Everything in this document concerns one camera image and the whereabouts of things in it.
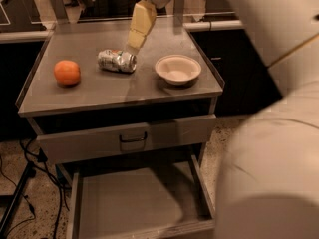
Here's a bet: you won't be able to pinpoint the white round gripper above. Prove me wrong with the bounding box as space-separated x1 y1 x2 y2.
126 0 170 55

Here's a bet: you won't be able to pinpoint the crushed 7up can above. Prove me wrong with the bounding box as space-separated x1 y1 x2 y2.
98 50 137 74

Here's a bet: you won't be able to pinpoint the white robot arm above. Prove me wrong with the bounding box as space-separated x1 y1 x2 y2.
214 0 319 239

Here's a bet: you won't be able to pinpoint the grey metal drawer cabinet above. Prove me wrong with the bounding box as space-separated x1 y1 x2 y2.
15 16 224 239

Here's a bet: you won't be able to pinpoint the open grey middle drawer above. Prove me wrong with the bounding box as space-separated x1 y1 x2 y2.
66 154 215 239

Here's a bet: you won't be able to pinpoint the white paper bowl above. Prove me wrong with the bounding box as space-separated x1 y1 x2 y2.
155 55 201 86

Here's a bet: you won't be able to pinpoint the orange fruit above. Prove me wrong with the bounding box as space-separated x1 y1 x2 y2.
54 60 81 86

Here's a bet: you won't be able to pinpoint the black tripod leg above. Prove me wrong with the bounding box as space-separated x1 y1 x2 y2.
0 162 34 239

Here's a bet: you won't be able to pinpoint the white counter rail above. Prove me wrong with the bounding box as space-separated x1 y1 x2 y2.
0 20 243 44

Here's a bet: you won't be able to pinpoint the closed top drawer with handle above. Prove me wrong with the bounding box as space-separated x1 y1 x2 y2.
38 115 215 163

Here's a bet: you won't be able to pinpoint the black floor cables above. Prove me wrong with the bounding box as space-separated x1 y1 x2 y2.
0 137 71 239

